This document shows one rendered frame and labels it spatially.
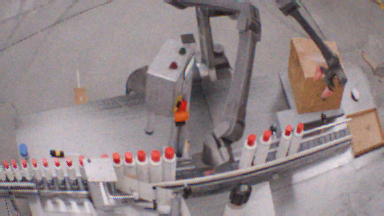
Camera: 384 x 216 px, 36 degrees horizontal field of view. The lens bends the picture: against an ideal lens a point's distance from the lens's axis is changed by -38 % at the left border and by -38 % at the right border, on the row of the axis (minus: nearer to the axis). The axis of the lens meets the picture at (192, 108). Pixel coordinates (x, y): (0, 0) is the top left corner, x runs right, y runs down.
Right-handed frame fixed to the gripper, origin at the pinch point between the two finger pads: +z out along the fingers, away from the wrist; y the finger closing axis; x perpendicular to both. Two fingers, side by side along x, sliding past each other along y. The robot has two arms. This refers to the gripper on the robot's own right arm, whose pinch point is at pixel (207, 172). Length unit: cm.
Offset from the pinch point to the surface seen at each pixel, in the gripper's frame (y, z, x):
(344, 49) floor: 162, 117, 145
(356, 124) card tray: 97, 35, 24
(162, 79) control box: -11.6, -27.9, 19.3
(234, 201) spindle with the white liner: 8.1, 6.7, -12.5
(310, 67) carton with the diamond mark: 61, 6, 44
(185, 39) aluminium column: -1.5, -31.4, 32.1
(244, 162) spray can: 20.8, 23.5, 15.6
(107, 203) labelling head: -38.6, 24.5, 3.8
